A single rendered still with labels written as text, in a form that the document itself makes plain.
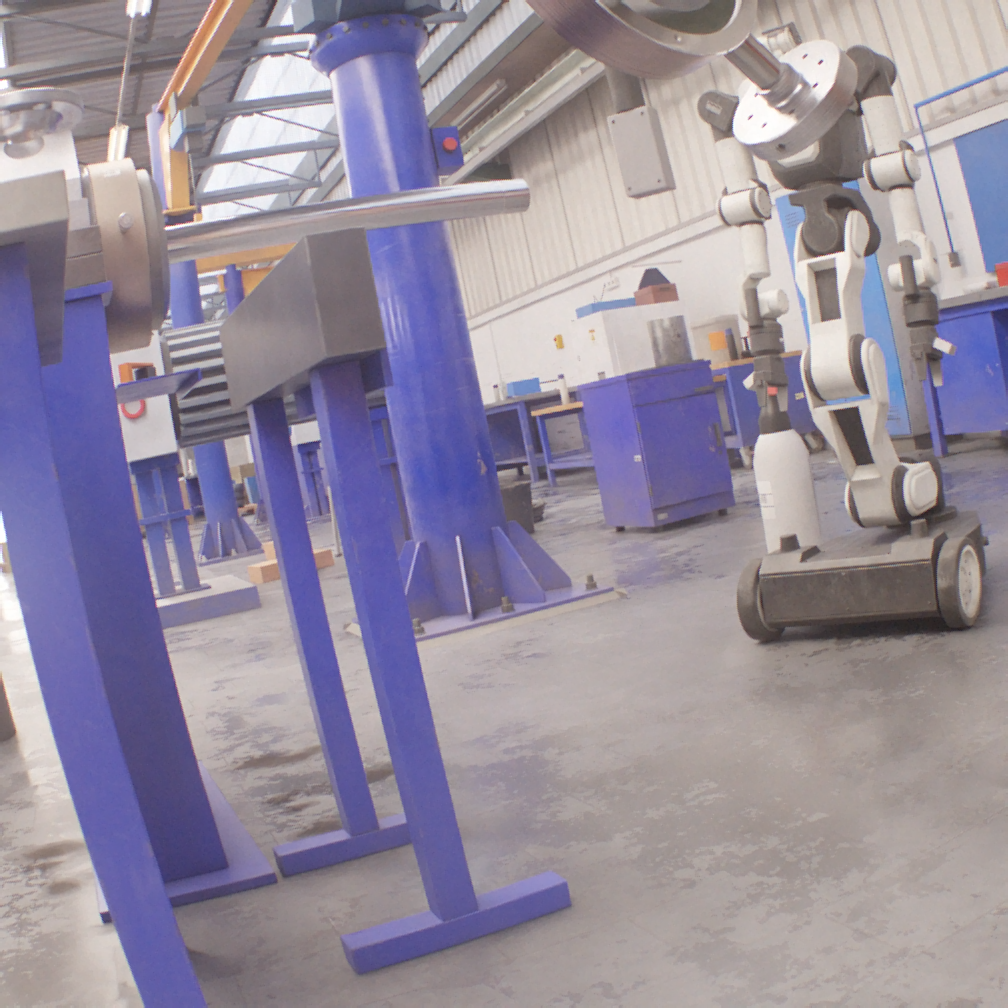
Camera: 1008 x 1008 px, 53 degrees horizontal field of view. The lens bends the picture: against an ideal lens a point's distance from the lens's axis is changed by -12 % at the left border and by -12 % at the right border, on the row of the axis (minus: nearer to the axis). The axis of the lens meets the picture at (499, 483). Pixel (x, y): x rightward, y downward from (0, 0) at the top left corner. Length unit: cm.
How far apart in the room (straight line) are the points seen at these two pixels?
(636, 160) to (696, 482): 384
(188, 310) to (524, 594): 594
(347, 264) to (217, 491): 793
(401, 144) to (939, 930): 323
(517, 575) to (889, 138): 197
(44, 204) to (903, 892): 114
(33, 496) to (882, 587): 199
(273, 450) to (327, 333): 51
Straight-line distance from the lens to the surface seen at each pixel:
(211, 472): 911
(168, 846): 179
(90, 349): 172
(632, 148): 157
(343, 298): 122
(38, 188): 80
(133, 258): 193
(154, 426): 550
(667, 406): 525
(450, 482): 374
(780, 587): 259
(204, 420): 565
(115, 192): 197
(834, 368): 256
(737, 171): 284
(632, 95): 158
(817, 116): 139
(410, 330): 376
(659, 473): 521
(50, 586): 80
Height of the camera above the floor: 63
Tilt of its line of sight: 3 degrees down
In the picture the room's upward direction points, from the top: 11 degrees counter-clockwise
